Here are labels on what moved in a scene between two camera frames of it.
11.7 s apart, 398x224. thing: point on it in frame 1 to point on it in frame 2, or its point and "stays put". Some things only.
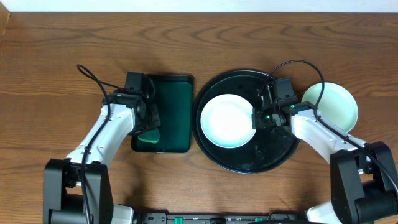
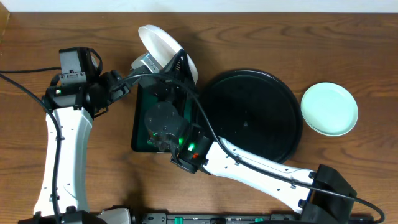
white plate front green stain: [335, 102] stays put
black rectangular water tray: [173, 102] stays put
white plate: [226, 121] to [163, 46]
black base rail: [277, 217] stays put
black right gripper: [257, 122] to [178, 71]
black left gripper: [150, 116] to [123, 90]
